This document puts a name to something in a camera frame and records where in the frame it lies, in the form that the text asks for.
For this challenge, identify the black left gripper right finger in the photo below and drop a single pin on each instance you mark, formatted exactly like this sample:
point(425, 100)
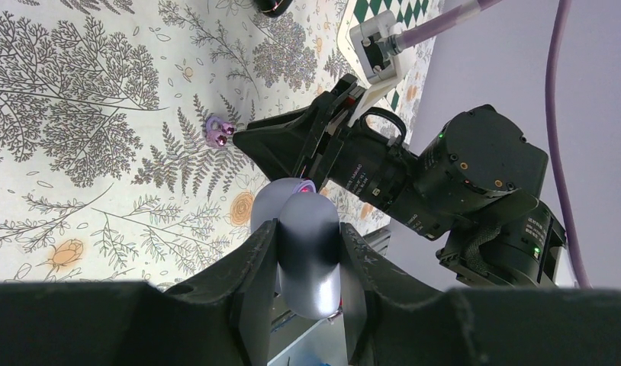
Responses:
point(391, 318)

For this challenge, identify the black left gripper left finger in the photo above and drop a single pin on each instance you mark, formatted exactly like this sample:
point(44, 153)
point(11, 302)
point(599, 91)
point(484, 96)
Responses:
point(221, 316)

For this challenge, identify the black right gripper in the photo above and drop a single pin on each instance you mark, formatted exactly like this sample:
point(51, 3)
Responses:
point(304, 143)

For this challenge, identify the purple clip earbuds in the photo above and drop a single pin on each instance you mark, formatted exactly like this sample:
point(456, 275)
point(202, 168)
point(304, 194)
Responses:
point(218, 131)

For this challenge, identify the silver computer mouse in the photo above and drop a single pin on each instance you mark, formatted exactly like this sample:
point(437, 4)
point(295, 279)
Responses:
point(307, 255)

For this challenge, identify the black earbud charging case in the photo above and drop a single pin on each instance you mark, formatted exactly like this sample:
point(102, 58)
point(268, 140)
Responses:
point(272, 8)

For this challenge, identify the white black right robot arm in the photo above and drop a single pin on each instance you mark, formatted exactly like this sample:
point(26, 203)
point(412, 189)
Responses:
point(477, 183)

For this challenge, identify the green white chessboard mat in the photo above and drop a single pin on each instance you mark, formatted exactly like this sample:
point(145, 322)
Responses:
point(406, 14)

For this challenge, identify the floral tablecloth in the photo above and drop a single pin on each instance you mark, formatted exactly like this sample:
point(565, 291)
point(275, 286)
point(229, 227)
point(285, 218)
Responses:
point(106, 171)

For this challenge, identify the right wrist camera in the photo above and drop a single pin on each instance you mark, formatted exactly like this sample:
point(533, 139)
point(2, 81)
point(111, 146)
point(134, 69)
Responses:
point(383, 64)

